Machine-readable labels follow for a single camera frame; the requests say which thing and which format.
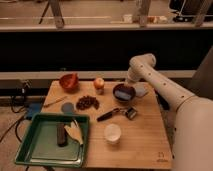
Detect purple bowl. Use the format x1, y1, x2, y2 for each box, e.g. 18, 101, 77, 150
113, 83, 136, 102

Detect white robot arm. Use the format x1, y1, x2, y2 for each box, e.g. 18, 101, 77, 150
127, 53, 213, 171

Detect orange bowl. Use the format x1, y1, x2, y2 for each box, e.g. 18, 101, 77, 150
59, 73, 78, 90

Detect apple on small stand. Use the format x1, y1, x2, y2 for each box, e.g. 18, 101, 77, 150
93, 78, 105, 95

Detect bunch of dark grapes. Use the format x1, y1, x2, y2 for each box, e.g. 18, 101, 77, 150
76, 95, 100, 110

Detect wooden stick utensil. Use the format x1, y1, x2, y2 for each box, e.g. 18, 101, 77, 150
43, 96, 67, 108

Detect wooden cutting board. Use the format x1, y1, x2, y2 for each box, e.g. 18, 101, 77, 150
42, 81, 172, 169

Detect dark rectangular block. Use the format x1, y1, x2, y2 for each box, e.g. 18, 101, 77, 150
57, 123, 67, 147

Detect blue box on floor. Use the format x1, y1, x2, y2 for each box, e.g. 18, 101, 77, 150
26, 103, 42, 120

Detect green plastic tray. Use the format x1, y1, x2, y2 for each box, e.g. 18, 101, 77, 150
15, 114, 90, 168

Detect black handled peeler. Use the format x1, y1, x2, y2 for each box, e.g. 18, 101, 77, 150
97, 107, 137, 122

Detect black cables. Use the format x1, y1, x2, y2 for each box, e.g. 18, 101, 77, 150
0, 87, 31, 144

